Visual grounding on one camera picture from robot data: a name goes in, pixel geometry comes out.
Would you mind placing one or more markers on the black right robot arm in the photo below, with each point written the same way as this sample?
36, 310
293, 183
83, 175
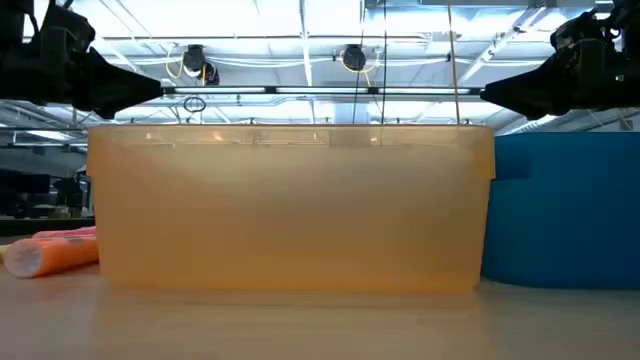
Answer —
631, 12

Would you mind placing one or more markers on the long ceiling light bar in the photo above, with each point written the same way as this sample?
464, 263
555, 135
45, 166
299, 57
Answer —
320, 90

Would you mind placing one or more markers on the teal plastic bin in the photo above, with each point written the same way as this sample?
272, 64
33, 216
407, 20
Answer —
565, 210

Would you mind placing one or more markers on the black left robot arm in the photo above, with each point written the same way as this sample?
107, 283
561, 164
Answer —
10, 15

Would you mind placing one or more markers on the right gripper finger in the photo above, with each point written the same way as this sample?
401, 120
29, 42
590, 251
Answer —
530, 95

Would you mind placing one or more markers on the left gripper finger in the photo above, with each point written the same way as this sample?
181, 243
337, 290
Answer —
120, 92

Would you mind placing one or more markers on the pink-red highlighter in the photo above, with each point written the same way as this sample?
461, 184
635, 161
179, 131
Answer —
70, 232

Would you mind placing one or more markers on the dark background desks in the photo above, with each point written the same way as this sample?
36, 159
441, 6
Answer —
30, 195

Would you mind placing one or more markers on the orange highlighter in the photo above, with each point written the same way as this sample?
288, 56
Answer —
55, 255

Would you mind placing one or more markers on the orange translucent plastic bin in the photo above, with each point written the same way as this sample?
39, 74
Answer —
290, 210

